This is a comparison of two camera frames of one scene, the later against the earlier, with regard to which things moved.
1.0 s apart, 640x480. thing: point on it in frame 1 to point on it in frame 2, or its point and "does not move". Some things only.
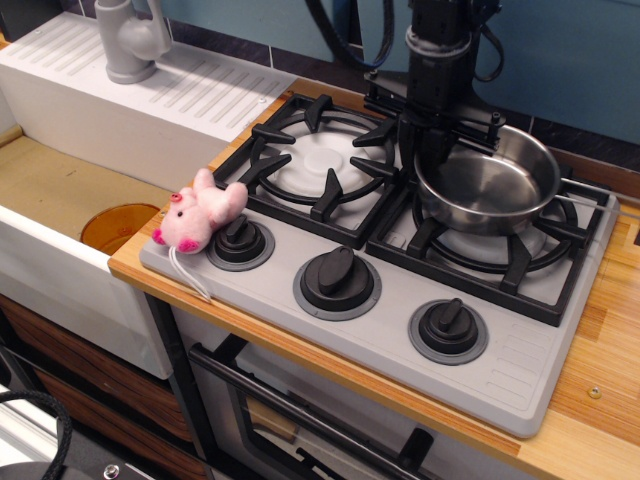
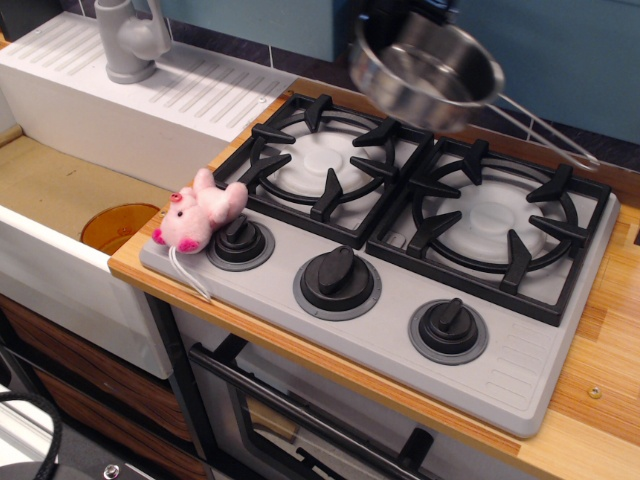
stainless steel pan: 505,189 to 436,73
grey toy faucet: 131,44 does not move
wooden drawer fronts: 113,376 does not move
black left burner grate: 324,163 does not move
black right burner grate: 536,269 does not move
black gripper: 465,118 to 389,16
